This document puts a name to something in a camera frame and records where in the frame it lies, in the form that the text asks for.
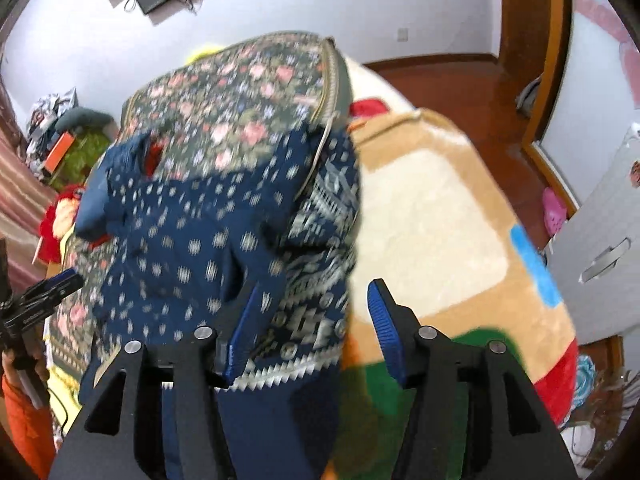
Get dark grey cushion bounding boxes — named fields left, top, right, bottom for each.
left=55, top=109, right=113, bottom=134

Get yellow ring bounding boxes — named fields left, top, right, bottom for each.
left=187, top=42, right=226, bottom=63

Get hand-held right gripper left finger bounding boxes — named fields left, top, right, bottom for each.
left=47, top=285, right=264, bottom=480

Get white sliding wardrobe door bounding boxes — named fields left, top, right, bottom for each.
left=542, top=0, right=640, bottom=201

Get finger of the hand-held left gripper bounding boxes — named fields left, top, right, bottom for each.
left=29, top=268, right=86, bottom=302
left=20, top=282, right=84, bottom=321

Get green floral blanket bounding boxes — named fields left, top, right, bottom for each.
left=42, top=32, right=353, bottom=396

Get person's left hand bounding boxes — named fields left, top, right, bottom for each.
left=1, top=351, right=51, bottom=386

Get white suitcase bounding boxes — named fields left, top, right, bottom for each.
left=545, top=125, right=640, bottom=346

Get pink plush toy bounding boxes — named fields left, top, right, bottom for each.
left=542, top=187, right=569, bottom=237

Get pile of mixed clutter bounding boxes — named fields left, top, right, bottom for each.
left=25, top=87, right=116, bottom=161

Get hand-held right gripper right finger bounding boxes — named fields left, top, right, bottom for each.
left=367, top=279, right=573, bottom=480

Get red and yellow clothes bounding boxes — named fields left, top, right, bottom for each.
left=39, top=185, right=86, bottom=263

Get red striped curtain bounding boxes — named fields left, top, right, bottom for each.
left=0, top=85, right=61, bottom=281

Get white bag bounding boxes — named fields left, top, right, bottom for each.
left=517, top=75, right=544, bottom=111

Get person's left forearm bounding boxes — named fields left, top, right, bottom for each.
left=0, top=375, right=57, bottom=478

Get dry brown twigs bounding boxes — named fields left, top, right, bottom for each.
left=560, top=370, right=632, bottom=467

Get orange box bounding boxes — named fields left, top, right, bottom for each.
left=44, top=131, right=76, bottom=173

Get beige plush colourful blanket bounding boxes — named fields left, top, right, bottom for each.
left=320, top=55, right=581, bottom=480

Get navy patterned hoodie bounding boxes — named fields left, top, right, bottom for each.
left=75, top=125, right=362, bottom=480

